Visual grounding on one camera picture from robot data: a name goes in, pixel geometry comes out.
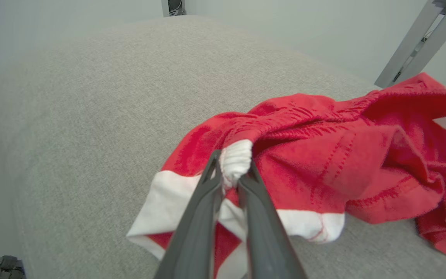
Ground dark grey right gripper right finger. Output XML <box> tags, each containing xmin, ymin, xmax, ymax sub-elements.
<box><xmin>237</xmin><ymin>160</ymin><xmax>309</xmax><ymax>279</ymax></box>

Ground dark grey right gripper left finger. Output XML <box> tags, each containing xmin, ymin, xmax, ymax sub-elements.
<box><xmin>154</xmin><ymin>150</ymin><xmax>224</xmax><ymax>279</ymax></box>

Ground red Bulls shorts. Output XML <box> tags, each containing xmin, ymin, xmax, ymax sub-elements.
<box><xmin>126</xmin><ymin>72</ymin><xmax>446</xmax><ymax>279</ymax></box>

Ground grey partition post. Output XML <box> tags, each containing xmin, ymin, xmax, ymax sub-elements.
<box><xmin>374</xmin><ymin>0</ymin><xmax>446</xmax><ymax>89</ymax></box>

